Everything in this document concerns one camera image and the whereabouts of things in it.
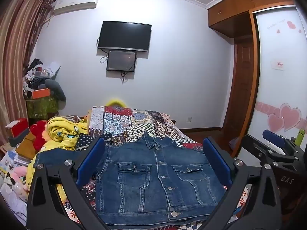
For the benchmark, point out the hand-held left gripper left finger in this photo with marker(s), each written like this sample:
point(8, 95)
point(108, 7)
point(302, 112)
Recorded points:
point(92, 160)

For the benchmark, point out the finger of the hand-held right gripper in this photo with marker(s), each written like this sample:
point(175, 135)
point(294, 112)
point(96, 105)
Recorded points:
point(273, 137)
point(259, 146)

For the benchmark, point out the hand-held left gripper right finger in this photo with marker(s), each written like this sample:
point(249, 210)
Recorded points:
point(217, 163)

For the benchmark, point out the blue denim jacket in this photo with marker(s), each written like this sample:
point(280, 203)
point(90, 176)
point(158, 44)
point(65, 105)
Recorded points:
point(153, 175)

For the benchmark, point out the navy dotted cloth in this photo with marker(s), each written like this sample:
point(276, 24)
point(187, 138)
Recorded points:
point(82, 142)

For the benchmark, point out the purple bag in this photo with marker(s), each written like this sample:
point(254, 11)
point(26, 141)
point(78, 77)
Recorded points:
point(234, 145)

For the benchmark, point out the green bottle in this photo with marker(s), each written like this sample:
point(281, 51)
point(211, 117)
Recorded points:
point(300, 137)

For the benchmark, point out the yellow cartoon blanket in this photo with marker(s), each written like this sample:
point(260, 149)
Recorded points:
point(61, 131)

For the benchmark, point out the white heart-print sliding door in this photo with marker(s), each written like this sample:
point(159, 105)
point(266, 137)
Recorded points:
point(280, 88)

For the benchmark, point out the patchwork bedspread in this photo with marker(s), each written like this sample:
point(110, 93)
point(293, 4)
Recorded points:
point(134, 122)

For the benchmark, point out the red plush toy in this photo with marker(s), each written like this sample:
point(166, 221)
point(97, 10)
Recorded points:
point(38, 134)

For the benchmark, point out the yellow fluffy object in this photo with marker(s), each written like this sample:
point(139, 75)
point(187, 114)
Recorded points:
point(115, 102)

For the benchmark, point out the brown box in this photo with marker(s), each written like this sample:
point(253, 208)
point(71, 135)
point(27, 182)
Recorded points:
point(25, 146)

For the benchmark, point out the white door label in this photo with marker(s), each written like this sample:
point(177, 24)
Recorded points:
point(277, 64)

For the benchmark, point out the green patterned cloth cover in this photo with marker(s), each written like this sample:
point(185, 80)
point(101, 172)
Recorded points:
point(42, 107)

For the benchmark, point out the pink plush toy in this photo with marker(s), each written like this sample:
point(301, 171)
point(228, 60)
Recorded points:
point(16, 175)

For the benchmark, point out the red box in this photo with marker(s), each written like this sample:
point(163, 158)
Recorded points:
point(18, 127)

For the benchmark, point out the stack of magazines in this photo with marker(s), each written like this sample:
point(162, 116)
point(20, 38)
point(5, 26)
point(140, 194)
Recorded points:
point(9, 160)

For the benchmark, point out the orange box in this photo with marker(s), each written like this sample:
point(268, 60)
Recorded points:
point(41, 93)

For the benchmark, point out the pile of clutter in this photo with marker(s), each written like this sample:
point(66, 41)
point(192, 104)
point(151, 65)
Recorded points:
point(36, 74)

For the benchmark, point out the brown striped curtain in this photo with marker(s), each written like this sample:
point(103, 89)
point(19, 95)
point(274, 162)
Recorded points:
point(16, 52)

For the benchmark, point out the wooden overhead cabinet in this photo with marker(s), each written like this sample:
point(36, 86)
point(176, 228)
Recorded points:
point(235, 7)

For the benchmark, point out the white air conditioner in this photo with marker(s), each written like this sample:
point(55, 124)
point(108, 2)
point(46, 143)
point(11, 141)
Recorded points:
point(75, 3)

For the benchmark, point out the small black wall monitor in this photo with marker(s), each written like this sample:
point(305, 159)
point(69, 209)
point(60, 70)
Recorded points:
point(121, 60)

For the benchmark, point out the black wall television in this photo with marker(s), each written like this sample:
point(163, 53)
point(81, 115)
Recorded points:
point(124, 36)

